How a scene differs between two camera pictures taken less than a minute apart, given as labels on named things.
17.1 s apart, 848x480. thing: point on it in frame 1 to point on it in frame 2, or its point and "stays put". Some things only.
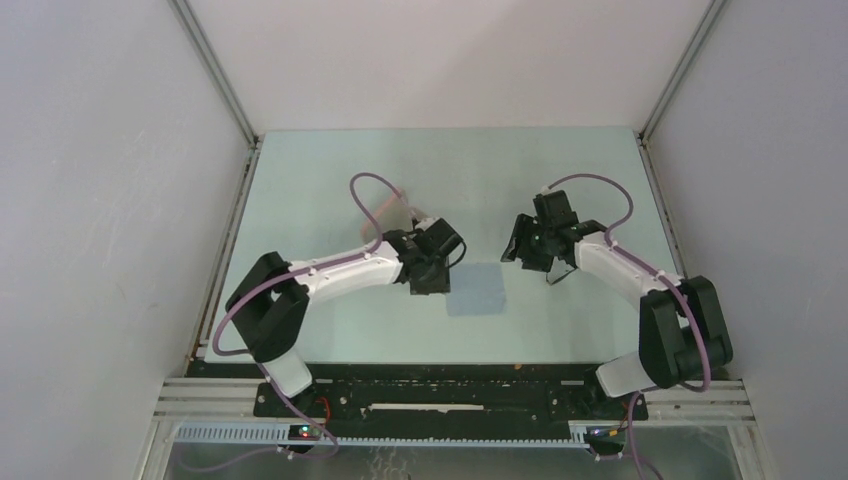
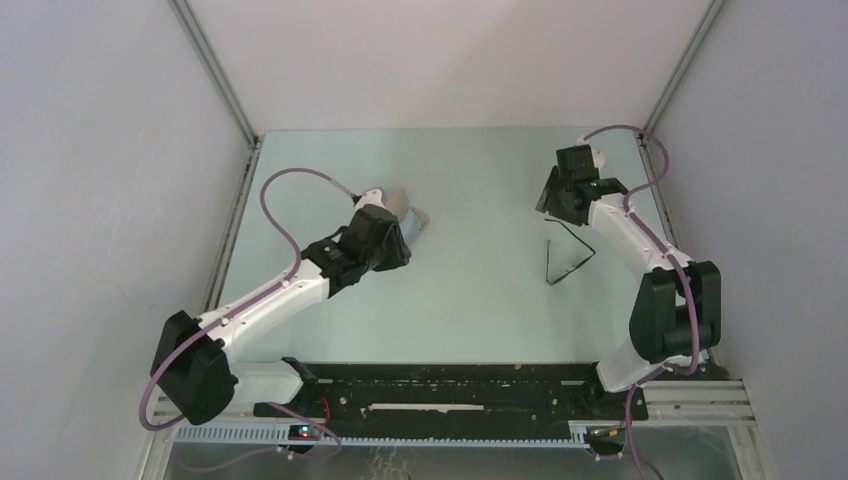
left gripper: [439, 284] to [400, 253]
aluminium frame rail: [700, 401] stays put
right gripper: [523, 227] to [548, 201]
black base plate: [436, 395] stays put
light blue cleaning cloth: [476, 288] to [410, 226]
